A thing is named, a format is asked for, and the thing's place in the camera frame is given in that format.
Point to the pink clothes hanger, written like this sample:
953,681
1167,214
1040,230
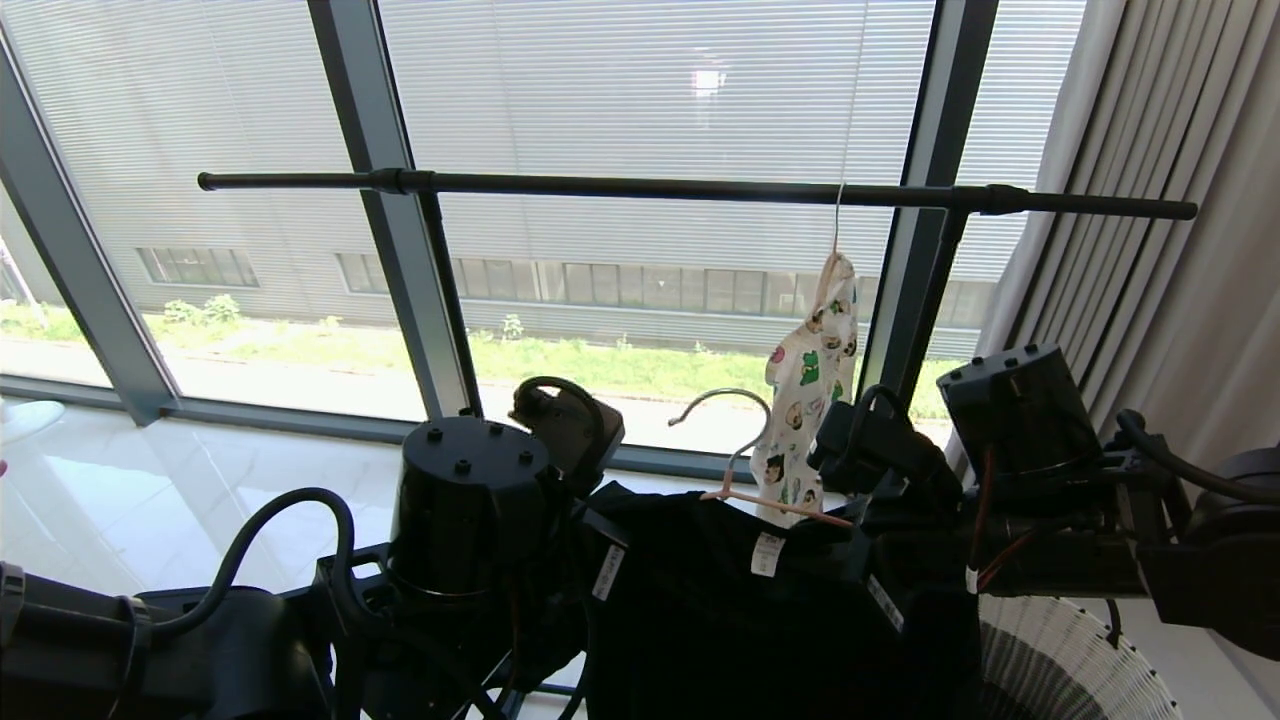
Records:
745,445
838,215

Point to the black clothes rack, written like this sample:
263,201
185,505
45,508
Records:
700,188

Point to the cream printed garment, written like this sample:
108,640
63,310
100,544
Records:
805,400

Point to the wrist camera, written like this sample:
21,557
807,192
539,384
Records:
608,572
885,602

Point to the window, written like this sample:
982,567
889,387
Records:
650,90

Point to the beige curtain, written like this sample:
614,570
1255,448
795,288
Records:
1180,200

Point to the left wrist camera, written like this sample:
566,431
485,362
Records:
608,572

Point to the white laundry basket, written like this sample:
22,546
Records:
1070,660

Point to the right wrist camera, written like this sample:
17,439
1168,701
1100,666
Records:
885,602

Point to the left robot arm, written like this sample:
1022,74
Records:
460,500

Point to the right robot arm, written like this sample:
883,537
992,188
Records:
1020,410

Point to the black garment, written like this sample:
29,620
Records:
740,620

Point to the white round-base stand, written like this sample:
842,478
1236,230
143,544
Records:
25,418

